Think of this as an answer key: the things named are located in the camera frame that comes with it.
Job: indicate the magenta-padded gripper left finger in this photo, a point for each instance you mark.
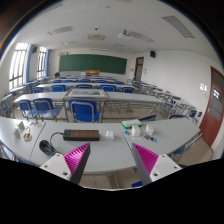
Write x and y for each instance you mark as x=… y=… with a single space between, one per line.
x=74 y=160

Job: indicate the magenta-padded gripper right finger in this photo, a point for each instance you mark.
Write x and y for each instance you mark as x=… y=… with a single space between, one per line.
x=148 y=160

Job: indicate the dark printed card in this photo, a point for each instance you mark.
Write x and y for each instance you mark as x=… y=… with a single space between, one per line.
x=148 y=137

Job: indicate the black brown power strip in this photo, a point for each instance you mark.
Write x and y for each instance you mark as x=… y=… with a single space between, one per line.
x=81 y=135

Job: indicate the small white box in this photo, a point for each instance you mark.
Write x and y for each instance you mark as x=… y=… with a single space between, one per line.
x=149 y=130
x=136 y=130

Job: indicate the blue printed card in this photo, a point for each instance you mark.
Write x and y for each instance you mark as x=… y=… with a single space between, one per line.
x=127 y=132

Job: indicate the green and white pack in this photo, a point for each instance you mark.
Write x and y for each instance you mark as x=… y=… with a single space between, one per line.
x=131 y=123

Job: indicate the group of blue chairs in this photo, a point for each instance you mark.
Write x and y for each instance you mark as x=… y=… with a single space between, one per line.
x=83 y=111

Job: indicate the yellow tape roll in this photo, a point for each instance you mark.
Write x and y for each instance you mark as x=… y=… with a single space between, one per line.
x=27 y=137

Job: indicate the framed panel on desk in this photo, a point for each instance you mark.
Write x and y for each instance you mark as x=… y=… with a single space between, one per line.
x=85 y=93

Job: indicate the rows of grey desks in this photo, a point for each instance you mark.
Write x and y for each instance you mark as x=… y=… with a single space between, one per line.
x=33 y=96

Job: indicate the large red-brown door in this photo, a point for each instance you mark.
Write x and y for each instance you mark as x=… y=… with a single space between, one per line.
x=213 y=110

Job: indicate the orange wooden lectern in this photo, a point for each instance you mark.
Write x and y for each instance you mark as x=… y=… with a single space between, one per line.
x=92 y=72

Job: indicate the small red-brown door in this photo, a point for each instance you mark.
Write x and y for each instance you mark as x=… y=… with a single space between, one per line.
x=139 y=70

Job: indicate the green chalkboard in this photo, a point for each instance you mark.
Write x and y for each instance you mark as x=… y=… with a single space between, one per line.
x=93 y=64

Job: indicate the blue curtain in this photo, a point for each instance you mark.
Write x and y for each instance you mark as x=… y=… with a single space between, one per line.
x=47 y=63
x=29 y=63

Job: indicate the narrow bright window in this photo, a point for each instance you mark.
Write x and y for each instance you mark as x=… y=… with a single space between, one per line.
x=41 y=61

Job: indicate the large bright window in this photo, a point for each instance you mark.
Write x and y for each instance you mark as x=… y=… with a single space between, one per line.
x=18 y=65

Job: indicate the ceiling air conditioner vent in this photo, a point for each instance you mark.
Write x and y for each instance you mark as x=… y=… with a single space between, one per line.
x=96 y=37

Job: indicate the white ceiling projector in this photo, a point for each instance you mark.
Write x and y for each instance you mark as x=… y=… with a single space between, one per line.
x=124 y=34

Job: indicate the group of ceiling lights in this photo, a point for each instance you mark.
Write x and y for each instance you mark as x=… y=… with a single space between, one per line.
x=60 y=30

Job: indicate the white wall switch panel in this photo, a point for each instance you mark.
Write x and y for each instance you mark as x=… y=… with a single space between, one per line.
x=203 y=88

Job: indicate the black wall speaker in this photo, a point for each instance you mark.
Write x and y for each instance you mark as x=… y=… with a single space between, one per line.
x=34 y=49
x=152 y=54

